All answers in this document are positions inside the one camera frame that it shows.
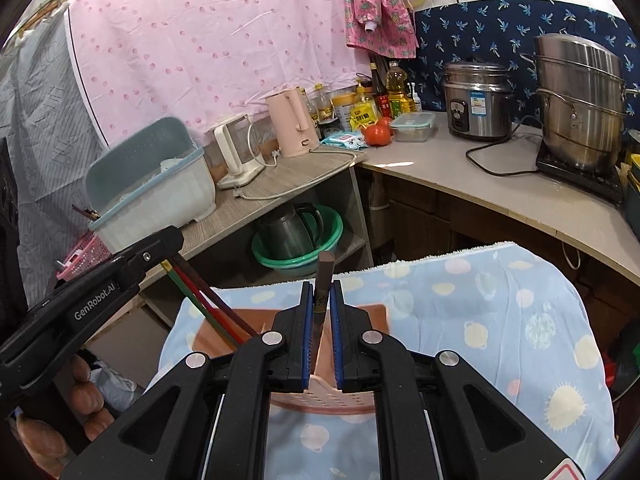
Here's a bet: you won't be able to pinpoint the cooking oil bottle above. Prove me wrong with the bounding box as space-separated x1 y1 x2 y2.
386 61 413 118

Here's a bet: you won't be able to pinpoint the teal dish drainer box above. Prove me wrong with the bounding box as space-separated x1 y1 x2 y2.
85 117 216 254

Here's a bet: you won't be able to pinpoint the stacked steel steamer pot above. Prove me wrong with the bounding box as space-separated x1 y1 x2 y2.
521 34 639 171

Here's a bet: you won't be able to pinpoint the pink electric kettle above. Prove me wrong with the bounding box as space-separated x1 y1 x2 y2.
266 88 320 158

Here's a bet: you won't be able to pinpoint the grey striped sheet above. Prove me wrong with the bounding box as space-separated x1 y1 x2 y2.
1 13 104 307

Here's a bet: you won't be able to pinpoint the green chopstick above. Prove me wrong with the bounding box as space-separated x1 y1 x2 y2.
160 259 240 349

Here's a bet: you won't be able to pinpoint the white small heater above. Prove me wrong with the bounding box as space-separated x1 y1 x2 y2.
213 115 266 190

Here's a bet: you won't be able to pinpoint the blue patterned tablecloth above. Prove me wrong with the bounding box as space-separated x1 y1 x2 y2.
148 243 620 479

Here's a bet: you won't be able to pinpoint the pink dotted curtain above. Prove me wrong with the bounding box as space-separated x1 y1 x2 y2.
67 0 369 145

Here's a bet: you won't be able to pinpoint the navy floral cloth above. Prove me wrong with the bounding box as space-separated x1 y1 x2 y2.
402 0 639 126

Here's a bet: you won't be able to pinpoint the pink floral garment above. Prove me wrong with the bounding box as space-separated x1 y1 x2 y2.
344 0 418 60

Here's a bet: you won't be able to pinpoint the pink plastic basket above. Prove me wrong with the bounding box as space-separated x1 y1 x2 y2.
55 231 111 282

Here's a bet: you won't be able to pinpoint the blue wet wipes pack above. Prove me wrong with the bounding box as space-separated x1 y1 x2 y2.
321 131 368 151

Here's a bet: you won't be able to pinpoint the red tomato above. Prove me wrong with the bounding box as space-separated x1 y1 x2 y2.
361 122 392 148

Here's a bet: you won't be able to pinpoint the green plastic basin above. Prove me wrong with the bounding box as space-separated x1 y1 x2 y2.
250 203 344 278

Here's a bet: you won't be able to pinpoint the stacked green yellow bowls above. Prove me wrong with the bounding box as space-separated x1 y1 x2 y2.
620 129 640 238

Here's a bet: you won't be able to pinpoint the clear food container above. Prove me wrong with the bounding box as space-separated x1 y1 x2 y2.
390 112 436 142

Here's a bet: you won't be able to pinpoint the black power cable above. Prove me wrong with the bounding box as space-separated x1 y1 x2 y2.
464 114 544 178

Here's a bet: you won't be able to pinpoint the person's left hand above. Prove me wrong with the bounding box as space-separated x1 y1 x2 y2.
8 353 116 478

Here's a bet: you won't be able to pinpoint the dark soy sauce bottle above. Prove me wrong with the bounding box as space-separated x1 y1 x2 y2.
370 62 392 118

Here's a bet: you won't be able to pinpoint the pink perforated utensil holder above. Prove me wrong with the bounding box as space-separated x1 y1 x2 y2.
192 302 392 416

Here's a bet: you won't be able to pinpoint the maroon chopstick pair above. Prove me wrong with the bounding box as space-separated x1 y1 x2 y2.
169 255 257 339

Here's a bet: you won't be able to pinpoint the red chopstick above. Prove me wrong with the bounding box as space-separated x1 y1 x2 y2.
167 259 247 345

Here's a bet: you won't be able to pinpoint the brown chopstick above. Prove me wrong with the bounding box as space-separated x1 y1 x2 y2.
310 252 335 374

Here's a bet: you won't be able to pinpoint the black induction cooktop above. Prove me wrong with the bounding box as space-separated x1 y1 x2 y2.
536 143 624 206

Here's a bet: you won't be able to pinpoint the dark kettle under shelf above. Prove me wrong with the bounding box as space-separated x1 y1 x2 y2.
257 203 324 260

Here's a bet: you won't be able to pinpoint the yellow seasoning bag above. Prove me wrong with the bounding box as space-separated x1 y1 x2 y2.
349 101 380 131

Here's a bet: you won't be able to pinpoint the steel rice cooker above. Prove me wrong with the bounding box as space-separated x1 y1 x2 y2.
442 61 513 142

